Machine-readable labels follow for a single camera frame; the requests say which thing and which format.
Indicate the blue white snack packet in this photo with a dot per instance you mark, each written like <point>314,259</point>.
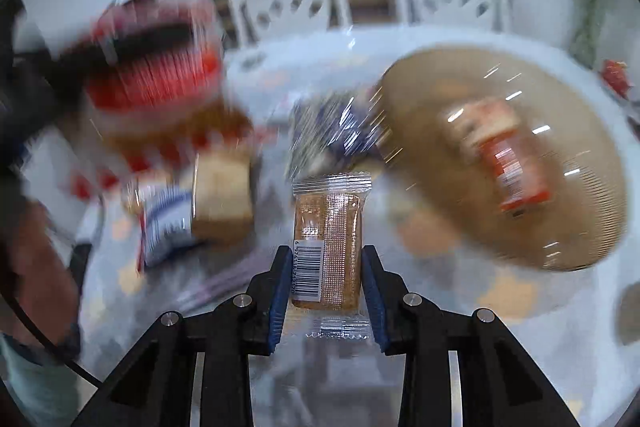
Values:
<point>167,222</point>

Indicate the red label snack packet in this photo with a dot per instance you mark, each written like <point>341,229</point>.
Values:
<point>510,162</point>

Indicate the small red packet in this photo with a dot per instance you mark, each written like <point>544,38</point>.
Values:
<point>614,74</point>

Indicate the brown round plate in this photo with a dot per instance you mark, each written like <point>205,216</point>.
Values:
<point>435,187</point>

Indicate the orange biscuit packet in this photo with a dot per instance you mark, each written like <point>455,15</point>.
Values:
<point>330,237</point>

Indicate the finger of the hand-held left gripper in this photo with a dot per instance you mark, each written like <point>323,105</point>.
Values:
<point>147,38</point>

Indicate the person's left forearm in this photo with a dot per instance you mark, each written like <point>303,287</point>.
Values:
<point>35,267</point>

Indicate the tan snack packet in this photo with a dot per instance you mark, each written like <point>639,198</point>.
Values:
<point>220,197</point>

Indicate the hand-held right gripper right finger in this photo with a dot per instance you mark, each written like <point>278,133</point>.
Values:
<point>374,302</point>

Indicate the red striped snack bag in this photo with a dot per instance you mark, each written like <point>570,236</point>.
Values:
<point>150,82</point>

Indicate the purple foil snack packet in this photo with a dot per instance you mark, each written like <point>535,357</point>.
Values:
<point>340,127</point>

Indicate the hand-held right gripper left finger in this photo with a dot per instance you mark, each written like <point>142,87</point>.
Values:
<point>277,302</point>

